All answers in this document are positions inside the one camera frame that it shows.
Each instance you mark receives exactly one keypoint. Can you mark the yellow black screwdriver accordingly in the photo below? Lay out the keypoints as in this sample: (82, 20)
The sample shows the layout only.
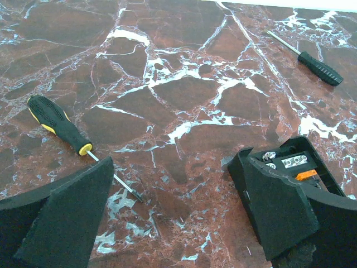
(54, 119)

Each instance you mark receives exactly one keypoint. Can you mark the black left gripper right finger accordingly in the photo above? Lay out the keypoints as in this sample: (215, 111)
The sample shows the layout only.
(297, 224)

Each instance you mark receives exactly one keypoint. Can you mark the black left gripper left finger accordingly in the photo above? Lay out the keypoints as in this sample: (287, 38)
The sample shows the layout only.
(56, 225)

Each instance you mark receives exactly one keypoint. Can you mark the black fuse box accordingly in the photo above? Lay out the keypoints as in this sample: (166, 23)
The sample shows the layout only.
(298, 158)

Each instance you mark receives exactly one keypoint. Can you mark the small black screwdriver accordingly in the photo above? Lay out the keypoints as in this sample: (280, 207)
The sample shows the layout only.
(320, 69)

